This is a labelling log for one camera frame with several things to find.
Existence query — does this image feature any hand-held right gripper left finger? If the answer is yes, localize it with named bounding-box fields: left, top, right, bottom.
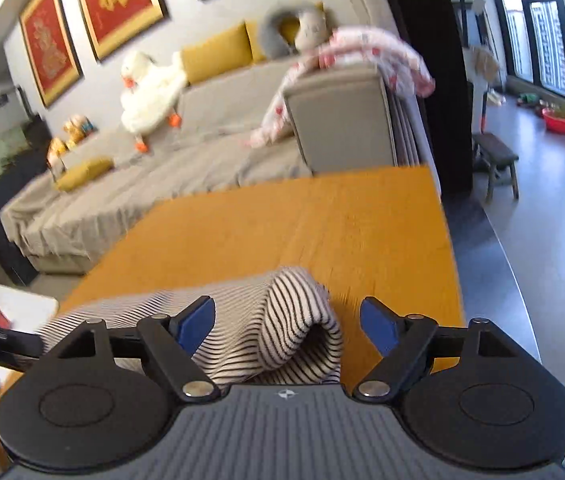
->
left=45, top=296, right=223, bottom=403

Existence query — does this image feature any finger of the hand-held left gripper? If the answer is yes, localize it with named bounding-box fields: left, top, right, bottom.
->
left=0, top=325, right=46, bottom=362

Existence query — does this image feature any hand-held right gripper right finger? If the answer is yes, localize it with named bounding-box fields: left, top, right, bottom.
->
left=351, top=296, right=543, bottom=403

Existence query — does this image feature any striped knit garment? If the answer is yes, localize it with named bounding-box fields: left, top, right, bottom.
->
left=37, top=266, right=344, bottom=391

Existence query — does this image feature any white marble table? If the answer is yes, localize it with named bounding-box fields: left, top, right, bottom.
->
left=0, top=282, right=58, bottom=332

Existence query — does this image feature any black cabinet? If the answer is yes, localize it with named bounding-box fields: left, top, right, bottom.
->
left=0, top=147, right=53, bottom=286

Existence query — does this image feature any grey-brown sofa cover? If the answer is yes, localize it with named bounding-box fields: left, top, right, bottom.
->
left=0, top=57, right=313, bottom=266

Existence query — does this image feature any small yellow pillow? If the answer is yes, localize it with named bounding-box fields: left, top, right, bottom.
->
left=55, top=157, right=113, bottom=193

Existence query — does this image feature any white sheer curtain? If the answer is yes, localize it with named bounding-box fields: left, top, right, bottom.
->
left=387, top=91, right=443, bottom=196

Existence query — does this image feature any orange plush toy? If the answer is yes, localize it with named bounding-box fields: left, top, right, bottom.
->
left=47, top=137, right=69, bottom=168

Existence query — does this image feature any grey sofa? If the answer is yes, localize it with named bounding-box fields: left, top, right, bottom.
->
left=0, top=30, right=398, bottom=276

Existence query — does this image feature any dark wooden stool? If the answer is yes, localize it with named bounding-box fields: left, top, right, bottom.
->
left=473, top=132, right=521, bottom=203

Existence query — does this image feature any yellow plush toy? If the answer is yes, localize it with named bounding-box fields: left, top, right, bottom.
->
left=62, top=117, right=88, bottom=148

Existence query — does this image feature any white goose plush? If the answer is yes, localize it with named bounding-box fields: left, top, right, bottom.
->
left=120, top=50, right=188, bottom=153

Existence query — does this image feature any dark curtain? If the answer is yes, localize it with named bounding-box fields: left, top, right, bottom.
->
left=373, top=0, right=473, bottom=196

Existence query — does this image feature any yellow sofa cushion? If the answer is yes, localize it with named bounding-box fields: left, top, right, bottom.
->
left=180, top=22, right=256, bottom=86
left=245, top=2, right=326, bottom=63

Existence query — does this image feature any red plastic basin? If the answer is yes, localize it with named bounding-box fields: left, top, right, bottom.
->
left=543, top=107, right=565, bottom=134

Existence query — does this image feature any pink floral blanket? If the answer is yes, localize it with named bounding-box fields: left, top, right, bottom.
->
left=242, top=25, right=436, bottom=148

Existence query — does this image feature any grey neck pillow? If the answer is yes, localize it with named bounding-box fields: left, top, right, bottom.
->
left=257, top=2, right=321, bottom=58

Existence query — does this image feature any white bear face pillow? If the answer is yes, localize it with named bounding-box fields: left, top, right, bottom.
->
left=295, top=7, right=336, bottom=51

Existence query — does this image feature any large red framed picture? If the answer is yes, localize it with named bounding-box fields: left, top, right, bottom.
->
left=70, top=0, right=169, bottom=63

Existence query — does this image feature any black window frame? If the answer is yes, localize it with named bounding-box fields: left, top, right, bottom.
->
left=487, top=0, right=565, bottom=116

